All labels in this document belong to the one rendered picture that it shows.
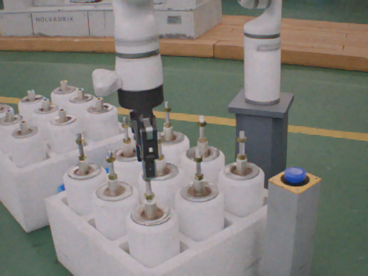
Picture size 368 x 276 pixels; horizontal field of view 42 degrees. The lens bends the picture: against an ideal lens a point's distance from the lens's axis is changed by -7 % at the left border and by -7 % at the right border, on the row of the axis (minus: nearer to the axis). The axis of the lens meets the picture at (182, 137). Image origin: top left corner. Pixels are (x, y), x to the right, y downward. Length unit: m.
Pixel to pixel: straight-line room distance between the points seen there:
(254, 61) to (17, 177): 0.66
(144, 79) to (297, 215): 0.35
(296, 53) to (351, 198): 1.36
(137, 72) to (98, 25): 2.38
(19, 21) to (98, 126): 2.18
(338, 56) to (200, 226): 1.83
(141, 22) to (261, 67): 0.53
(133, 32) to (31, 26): 2.71
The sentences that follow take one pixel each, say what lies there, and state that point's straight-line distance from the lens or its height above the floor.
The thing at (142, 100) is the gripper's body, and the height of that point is 0.48.
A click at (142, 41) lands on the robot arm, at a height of 0.58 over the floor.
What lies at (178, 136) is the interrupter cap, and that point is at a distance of 1.22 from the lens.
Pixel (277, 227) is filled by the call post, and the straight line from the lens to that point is 0.94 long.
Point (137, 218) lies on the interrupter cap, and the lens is 0.92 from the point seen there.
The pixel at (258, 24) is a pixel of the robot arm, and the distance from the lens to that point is 1.23.
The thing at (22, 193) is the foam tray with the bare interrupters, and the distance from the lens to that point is 1.34.
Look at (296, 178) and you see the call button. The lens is 0.89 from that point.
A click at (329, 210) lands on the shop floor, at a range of 1.42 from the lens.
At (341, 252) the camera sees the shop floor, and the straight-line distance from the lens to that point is 1.26.
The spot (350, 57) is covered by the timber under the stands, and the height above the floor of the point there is 0.07.
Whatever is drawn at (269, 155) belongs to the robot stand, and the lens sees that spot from 1.30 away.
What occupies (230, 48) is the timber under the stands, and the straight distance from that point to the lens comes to 2.78.
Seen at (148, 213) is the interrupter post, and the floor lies 0.26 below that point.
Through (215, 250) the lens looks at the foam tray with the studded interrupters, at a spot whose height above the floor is 0.17.
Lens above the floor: 0.75
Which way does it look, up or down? 24 degrees down
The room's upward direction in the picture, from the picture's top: 3 degrees counter-clockwise
